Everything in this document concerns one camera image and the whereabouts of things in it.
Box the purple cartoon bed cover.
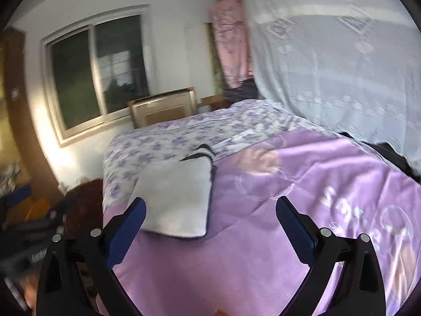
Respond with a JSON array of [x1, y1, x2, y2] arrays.
[[114, 129, 420, 315]]

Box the white board against wall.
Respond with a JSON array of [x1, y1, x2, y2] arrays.
[[185, 22, 216, 102]]

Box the brown wooden glass cabinet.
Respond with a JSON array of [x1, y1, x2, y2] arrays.
[[1, 28, 63, 205]]

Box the person's hand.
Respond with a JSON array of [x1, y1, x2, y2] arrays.
[[214, 309, 230, 316]]

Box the sliding glass window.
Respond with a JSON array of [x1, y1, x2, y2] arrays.
[[41, 4, 157, 147]]

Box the dark navy sock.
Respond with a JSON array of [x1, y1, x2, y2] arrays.
[[188, 163, 217, 239]]

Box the orange wooden stool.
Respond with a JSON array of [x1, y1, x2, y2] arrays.
[[25, 197, 51, 222]]

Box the white sock with black stripes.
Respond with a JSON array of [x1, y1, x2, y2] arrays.
[[129, 144, 216, 239]]

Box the blue padded chair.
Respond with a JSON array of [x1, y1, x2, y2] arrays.
[[0, 184, 32, 218]]

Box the dark red-brown blanket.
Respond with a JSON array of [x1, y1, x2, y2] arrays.
[[64, 178, 103, 237]]

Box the beige framed panel board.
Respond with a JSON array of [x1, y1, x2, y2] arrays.
[[128, 87, 197, 129]]

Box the white lace cloth cover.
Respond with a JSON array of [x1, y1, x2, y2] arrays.
[[244, 0, 420, 170]]

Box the purple floral bed sheet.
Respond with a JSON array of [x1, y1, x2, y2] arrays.
[[102, 99, 332, 208]]

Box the pink floral curtain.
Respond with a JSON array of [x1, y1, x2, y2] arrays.
[[210, 0, 253, 88]]

